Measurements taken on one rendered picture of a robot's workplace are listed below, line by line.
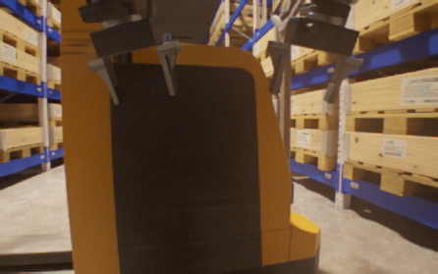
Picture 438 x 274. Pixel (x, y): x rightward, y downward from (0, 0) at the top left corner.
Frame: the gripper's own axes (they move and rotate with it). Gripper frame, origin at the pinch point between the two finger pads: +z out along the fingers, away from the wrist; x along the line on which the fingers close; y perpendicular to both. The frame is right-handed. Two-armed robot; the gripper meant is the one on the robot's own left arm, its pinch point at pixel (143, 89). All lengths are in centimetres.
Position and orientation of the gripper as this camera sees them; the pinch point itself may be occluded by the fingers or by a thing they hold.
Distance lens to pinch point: 51.4
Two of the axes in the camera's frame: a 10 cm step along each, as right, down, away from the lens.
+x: -9.8, 1.0, 1.9
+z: 1.8, 8.8, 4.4
